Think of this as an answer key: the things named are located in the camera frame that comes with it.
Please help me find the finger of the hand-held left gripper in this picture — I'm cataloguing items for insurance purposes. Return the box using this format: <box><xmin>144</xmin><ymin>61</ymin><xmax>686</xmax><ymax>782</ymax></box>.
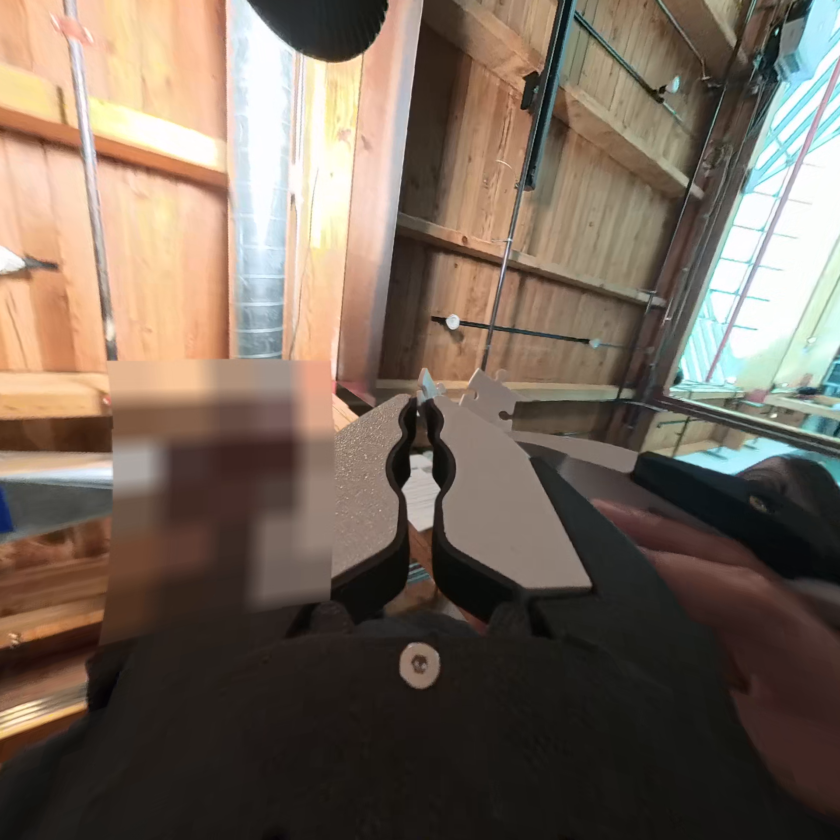
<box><xmin>508</xmin><ymin>400</ymin><xmax>641</xmax><ymax>475</ymax></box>

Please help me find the black ceiling track rail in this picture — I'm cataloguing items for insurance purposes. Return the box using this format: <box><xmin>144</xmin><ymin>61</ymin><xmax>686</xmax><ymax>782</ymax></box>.
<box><xmin>520</xmin><ymin>0</ymin><xmax>577</xmax><ymax>193</ymax></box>

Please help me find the curved puzzle piece assembly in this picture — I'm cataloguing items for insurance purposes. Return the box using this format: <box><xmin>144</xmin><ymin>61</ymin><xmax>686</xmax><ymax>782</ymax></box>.
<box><xmin>458</xmin><ymin>367</ymin><xmax>518</xmax><ymax>435</ymax></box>

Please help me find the black ribbed rounded object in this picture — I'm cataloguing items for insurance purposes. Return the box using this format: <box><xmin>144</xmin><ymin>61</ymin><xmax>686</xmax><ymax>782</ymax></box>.
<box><xmin>248</xmin><ymin>0</ymin><xmax>389</xmax><ymax>64</ymax></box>

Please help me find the silver round duct pipe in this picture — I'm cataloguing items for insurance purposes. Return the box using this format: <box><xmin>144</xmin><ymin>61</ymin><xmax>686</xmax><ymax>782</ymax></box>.
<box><xmin>226</xmin><ymin>0</ymin><xmax>298</xmax><ymax>361</ymax></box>

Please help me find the person's left hand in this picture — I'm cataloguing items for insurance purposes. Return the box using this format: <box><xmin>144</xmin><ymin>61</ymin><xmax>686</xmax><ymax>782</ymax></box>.
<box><xmin>591</xmin><ymin>499</ymin><xmax>840</xmax><ymax>818</ymax></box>

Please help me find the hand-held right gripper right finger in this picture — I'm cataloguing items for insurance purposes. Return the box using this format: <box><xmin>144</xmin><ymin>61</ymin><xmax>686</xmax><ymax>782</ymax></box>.
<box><xmin>419</xmin><ymin>394</ymin><xmax>594</xmax><ymax>626</ymax></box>

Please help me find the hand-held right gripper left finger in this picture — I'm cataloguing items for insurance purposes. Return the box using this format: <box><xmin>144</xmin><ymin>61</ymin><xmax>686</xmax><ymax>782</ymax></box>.
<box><xmin>331</xmin><ymin>392</ymin><xmax>420</xmax><ymax>623</ymax></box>

